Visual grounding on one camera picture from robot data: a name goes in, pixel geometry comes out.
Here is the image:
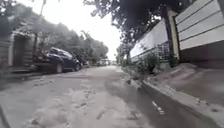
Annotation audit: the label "grey building with doorway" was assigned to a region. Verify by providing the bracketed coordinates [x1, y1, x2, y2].
[0, 30, 36, 72]

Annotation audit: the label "grey concrete road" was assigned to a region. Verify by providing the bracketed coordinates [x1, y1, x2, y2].
[0, 65, 224, 128]

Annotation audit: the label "concrete driveway ramp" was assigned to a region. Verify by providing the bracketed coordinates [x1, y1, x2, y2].
[143, 62, 224, 128]

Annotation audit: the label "overhanging dark tree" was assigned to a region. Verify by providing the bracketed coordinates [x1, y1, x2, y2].
[83, 0, 198, 64]

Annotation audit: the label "green bushes by wall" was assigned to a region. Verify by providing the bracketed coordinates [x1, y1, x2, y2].
[121, 52, 162, 76]

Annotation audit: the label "dark blue car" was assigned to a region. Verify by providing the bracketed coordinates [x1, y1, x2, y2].
[35, 46, 83, 74]

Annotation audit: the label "white wall with railing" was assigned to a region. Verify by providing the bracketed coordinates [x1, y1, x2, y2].
[129, 18, 173, 64]

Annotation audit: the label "row of trees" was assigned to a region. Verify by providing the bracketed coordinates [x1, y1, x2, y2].
[19, 0, 110, 66]

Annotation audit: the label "white slatted gate wall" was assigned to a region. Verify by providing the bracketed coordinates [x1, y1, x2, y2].
[174, 0, 224, 70]

